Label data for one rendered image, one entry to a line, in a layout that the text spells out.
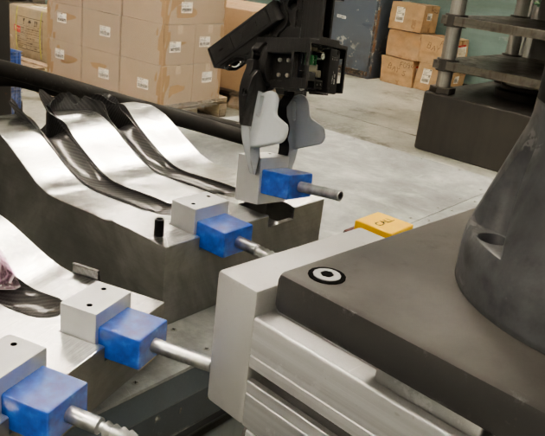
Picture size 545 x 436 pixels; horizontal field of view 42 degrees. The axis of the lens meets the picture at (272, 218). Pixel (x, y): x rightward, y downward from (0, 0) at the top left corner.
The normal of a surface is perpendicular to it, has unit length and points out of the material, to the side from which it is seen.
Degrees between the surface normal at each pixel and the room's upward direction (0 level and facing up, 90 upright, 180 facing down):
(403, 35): 100
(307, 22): 82
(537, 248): 73
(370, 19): 90
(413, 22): 89
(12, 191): 90
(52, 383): 0
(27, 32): 87
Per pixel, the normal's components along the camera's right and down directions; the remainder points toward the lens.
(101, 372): 0.91, 0.23
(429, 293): 0.11, -0.93
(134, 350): -0.40, 0.29
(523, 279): -0.79, -0.19
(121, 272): -0.65, 0.20
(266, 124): -0.61, -0.12
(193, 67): 0.79, 0.15
